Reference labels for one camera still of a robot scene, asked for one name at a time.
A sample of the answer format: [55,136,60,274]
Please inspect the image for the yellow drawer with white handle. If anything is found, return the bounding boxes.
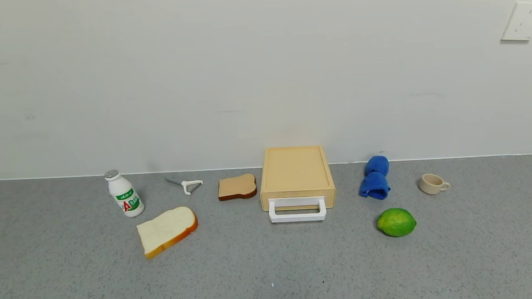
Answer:
[268,196,328,224]

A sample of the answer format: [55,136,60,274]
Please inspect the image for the brown toast slice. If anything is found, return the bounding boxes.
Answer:
[217,173,258,202]

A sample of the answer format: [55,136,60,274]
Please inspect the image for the white vegetable peeler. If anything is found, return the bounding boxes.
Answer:
[165,176,204,197]

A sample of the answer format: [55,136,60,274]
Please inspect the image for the blue folded cloth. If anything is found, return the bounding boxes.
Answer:
[357,155,392,202]

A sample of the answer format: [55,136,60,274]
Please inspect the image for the white bread slice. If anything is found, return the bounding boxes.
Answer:
[135,206,200,260]

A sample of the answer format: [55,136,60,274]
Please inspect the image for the white milk bottle green label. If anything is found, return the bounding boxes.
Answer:
[104,168,145,219]

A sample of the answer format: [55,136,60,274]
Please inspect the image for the green lime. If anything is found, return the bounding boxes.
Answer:
[376,207,418,238]

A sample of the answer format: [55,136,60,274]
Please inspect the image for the beige small cup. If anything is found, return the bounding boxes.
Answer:
[418,172,452,196]

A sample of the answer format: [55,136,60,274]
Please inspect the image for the white wall socket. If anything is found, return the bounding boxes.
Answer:
[499,1,532,43]

